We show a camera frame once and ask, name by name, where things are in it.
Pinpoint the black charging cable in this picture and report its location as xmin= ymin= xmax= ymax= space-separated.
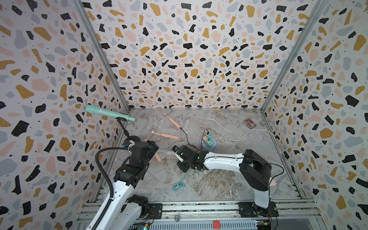
xmin=180 ymin=128 xmax=209 ymax=151

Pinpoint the green plug adapter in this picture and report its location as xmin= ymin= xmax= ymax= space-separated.
xmin=206 ymin=140 xmax=217 ymax=148

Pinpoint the pink toothbrush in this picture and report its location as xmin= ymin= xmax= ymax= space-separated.
xmin=151 ymin=131 xmax=181 ymax=140
xmin=164 ymin=113 xmax=182 ymax=130
xmin=154 ymin=153 xmax=162 ymax=163

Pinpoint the teal cable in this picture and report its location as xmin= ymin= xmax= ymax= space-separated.
xmin=171 ymin=172 xmax=189 ymax=192

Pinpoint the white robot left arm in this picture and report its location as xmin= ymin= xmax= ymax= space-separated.
xmin=86 ymin=140 xmax=159 ymax=230

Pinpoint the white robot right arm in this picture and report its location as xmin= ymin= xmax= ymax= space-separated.
xmin=172 ymin=146 xmax=272 ymax=209

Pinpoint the light blue power strip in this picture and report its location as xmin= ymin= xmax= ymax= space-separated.
xmin=201 ymin=140 xmax=217 ymax=151

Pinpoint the black microphone stand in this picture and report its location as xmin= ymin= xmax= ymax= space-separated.
xmin=116 ymin=117 xmax=141 ymax=146

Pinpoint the black corrugated conduit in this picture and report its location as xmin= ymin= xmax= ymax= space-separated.
xmin=87 ymin=147 xmax=133 ymax=230

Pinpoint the small colourful card box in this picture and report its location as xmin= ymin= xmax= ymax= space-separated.
xmin=244 ymin=118 xmax=257 ymax=129

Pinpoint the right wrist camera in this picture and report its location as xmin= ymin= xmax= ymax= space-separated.
xmin=172 ymin=145 xmax=184 ymax=162

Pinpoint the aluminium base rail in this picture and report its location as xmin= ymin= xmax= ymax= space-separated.
xmin=77 ymin=199 xmax=320 ymax=230

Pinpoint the white power strip cable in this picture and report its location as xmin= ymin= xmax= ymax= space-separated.
xmin=214 ymin=128 xmax=281 ymax=156

